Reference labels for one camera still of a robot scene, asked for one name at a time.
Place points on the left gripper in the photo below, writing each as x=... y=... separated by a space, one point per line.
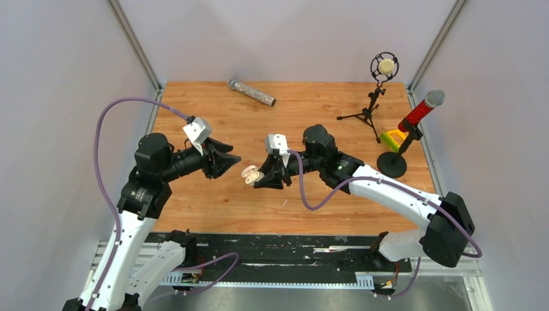
x=220 y=162

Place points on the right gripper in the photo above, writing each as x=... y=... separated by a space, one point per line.
x=273 y=169

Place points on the white earbuds charging case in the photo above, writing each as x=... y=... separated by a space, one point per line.
x=251 y=175

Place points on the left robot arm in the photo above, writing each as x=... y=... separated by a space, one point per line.
x=116 y=286

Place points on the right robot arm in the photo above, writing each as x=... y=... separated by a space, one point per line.
x=445 y=227

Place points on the silver glitter microphone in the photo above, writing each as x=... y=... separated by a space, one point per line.
x=260 y=96

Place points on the black round-base microphone stand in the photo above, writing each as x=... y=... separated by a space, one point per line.
x=393 y=164

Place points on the yellow green toy block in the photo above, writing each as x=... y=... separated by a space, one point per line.
x=393 y=139

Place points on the black tripod microphone stand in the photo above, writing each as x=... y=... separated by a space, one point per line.
x=383 y=68

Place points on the red glitter microphone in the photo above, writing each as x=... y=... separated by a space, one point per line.
x=433 y=99

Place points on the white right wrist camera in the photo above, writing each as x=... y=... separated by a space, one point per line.
x=276 y=143

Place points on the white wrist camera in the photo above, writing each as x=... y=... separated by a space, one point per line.
x=197 y=131
x=276 y=143

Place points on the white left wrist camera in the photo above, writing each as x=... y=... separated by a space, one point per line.
x=197 y=131

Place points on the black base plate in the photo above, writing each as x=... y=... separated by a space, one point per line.
x=290 y=259

